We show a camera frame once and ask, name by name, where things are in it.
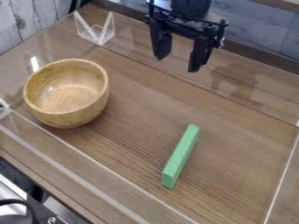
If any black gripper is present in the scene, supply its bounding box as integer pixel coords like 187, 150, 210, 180
146, 0, 230, 73

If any green rectangular block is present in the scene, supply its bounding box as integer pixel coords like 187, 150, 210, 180
162, 124, 201, 189

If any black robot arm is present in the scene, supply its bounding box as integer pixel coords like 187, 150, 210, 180
146, 0, 230, 73

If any wooden bowl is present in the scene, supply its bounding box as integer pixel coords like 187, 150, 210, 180
23, 59, 110, 129

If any clear acrylic corner bracket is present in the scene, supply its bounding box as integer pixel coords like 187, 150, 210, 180
74, 11, 115, 46

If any black metal bracket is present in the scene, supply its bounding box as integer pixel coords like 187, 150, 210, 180
26, 195, 68, 224

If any black cable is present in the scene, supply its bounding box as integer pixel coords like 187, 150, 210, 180
0, 199, 39, 224

